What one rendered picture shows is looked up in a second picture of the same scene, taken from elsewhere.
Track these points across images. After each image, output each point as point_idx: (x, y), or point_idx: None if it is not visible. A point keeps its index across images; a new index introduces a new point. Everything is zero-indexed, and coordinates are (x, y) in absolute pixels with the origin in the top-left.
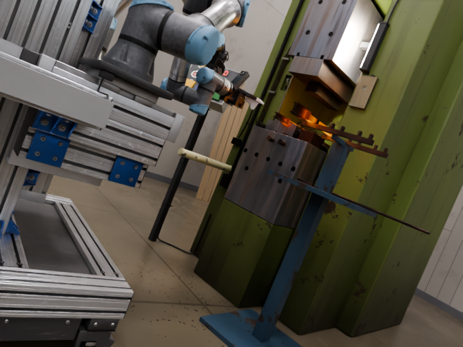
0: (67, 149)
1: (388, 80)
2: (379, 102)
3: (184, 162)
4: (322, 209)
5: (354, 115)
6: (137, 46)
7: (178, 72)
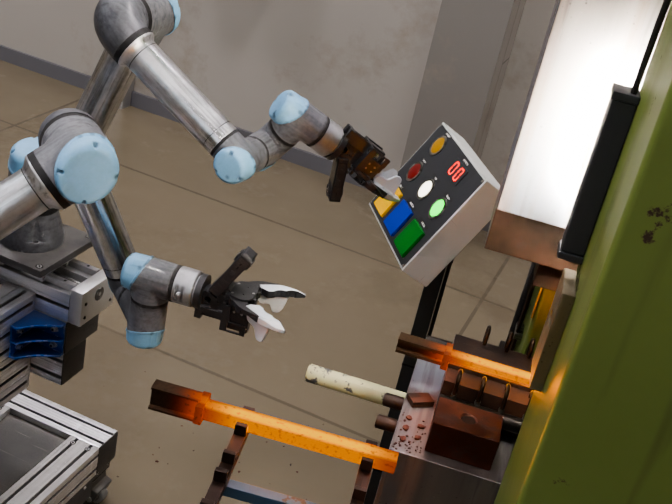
0: None
1: (574, 315)
2: (549, 384)
3: (401, 380)
4: None
5: (535, 397)
6: None
7: (100, 262)
